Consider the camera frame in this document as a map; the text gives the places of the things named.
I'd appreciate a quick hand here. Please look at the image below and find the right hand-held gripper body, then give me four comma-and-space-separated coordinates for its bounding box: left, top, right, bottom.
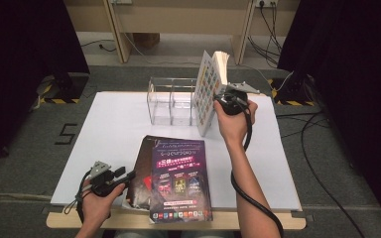
215, 81, 261, 117

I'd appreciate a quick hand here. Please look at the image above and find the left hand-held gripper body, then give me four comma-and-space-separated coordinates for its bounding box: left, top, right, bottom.
90, 161, 127, 198

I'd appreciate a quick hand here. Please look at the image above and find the purple magazine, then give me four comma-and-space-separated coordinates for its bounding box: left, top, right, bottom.
148, 138, 213, 225

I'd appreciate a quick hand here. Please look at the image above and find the clear acrylic book rack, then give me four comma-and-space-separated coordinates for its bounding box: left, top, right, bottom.
147, 76, 199, 127

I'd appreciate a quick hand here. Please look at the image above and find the person's right hand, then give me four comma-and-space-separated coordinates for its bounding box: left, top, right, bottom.
213, 100, 258, 147

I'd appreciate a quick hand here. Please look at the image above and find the person's left hand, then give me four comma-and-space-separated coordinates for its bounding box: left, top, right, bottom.
80, 183, 127, 229

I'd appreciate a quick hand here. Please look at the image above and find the white table board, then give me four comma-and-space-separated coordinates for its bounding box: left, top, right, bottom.
50, 91, 303, 211

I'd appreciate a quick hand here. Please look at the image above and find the black stand base striped tape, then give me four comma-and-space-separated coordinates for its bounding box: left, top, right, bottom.
39, 73, 90, 105
267, 77, 317, 107

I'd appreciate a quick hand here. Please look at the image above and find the beige wooden desk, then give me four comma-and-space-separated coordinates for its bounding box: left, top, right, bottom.
63, 0, 301, 65

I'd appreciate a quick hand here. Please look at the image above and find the brown cardboard box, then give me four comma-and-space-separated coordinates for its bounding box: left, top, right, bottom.
132, 32, 162, 51

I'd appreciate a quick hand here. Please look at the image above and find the light wooden table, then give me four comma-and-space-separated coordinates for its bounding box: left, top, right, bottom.
46, 91, 307, 231

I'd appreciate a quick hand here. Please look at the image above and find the black curtain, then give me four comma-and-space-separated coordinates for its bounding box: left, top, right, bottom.
277, 0, 381, 232
0, 0, 90, 173

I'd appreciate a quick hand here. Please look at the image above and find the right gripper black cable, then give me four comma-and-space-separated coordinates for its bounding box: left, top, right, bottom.
230, 97, 285, 238

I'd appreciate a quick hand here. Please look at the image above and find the bundle of black socket cables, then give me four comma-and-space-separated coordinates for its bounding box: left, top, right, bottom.
247, 2, 284, 68

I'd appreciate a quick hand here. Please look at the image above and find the long black floor cable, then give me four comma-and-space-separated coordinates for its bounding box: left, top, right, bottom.
276, 110, 366, 238

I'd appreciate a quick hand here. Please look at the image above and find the white floor cable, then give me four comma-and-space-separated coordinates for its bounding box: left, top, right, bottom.
122, 33, 196, 65

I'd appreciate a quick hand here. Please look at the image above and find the wall power socket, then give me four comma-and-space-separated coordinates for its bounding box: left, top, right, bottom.
254, 0, 279, 8

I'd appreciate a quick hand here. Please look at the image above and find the thin black floor cable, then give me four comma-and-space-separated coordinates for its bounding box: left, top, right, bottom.
78, 39, 117, 54

